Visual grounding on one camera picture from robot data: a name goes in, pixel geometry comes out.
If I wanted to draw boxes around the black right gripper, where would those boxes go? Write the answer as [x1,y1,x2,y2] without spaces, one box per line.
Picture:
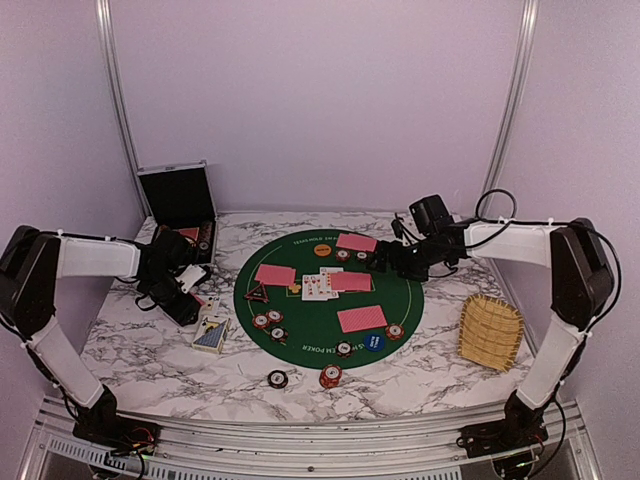
[365,237,448,283]

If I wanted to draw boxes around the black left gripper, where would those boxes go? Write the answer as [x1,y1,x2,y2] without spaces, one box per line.
[140,272,200,326]

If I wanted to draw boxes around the triangular all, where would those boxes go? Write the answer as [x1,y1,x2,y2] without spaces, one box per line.
[244,283,270,304]

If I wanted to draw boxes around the red chips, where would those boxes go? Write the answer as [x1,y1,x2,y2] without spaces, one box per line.
[252,310,284,330]
[385,324,405,341]
[335,249,351,262]

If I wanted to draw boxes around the dealt card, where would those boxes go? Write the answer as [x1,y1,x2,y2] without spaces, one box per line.
[254,264,296,287]
[336,233,377,252]
[337,305,388,333]

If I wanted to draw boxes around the face down card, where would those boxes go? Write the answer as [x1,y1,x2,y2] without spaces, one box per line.
[329,272,372,292]

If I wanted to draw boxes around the orange big blind button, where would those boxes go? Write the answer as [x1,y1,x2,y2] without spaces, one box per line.
[313,244,332,257]

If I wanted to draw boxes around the blue small blind button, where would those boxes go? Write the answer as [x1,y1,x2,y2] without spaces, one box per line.
[363,334,386,352]

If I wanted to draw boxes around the black hundred chip stack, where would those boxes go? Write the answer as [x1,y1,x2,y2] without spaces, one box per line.
[267,370,288,389]

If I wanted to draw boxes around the red five chip stack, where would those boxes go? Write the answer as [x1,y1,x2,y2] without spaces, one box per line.
[319,365,342,389]

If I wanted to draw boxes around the face up hearts card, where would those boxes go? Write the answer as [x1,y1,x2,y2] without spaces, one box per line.
[302,275,326,301]

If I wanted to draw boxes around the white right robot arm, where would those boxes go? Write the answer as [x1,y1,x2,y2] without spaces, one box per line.
[366,195,622,455]

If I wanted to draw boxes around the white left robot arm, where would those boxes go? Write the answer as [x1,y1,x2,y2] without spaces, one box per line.
[1,225,211,449]

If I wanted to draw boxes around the boxed card deck in case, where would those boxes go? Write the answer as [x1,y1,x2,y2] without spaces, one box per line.
[178,227,199,242]

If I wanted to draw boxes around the chip row in case right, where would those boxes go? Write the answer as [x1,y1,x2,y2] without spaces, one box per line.
[197,221,214,263]

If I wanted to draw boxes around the aluminium poker case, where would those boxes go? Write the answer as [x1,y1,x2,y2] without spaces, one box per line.
[137,160,217,264]

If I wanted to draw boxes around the card deck box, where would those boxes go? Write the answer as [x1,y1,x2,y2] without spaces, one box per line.
[191,316,230,354]

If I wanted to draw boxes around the woven bamboo basket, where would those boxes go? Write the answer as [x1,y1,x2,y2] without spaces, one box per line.
[457,294,524,373]

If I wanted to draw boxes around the round green poker mat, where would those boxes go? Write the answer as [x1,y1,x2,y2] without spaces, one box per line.
[234,229,425,370]

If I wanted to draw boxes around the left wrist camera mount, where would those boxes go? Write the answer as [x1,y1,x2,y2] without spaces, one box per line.
[175,265,211,294]

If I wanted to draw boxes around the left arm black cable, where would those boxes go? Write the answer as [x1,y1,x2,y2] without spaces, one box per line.
[0,239,211,341]

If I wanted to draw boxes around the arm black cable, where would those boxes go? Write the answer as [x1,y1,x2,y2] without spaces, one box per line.
[0,239,211,341]
[392,188,624,331]

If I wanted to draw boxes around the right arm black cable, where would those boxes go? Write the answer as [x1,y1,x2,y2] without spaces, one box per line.
[392,188,624,331]

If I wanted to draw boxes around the aluminium front rail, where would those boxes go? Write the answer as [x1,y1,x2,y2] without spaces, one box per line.
[19,399,601,480]

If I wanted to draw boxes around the aluminium frame post right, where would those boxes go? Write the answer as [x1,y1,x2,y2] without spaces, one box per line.
[483,0,540,191]

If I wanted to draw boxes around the aluminium frame post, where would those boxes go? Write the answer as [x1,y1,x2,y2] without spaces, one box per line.
[483,0,540,191]
[96,0,139,175]

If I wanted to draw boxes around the aluminium frame post left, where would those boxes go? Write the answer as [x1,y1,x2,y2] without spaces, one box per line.
[96,0,139,175]

